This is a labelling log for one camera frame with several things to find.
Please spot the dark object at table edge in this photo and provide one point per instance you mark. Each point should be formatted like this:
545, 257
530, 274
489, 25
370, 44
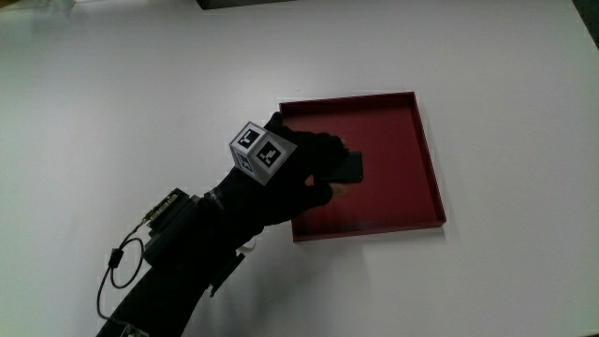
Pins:
234, 3

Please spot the black forearm sensor box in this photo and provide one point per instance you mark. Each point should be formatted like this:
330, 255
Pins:
169, 221

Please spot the person's left forearm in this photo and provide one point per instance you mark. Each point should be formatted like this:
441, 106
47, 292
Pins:
159, 299

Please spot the person's left hand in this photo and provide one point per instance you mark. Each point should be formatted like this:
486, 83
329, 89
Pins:
285, 192

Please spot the black charger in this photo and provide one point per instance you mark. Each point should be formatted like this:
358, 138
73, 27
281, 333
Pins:
351, 168

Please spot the red square plate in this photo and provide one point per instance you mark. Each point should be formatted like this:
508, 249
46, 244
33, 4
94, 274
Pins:
393, 140

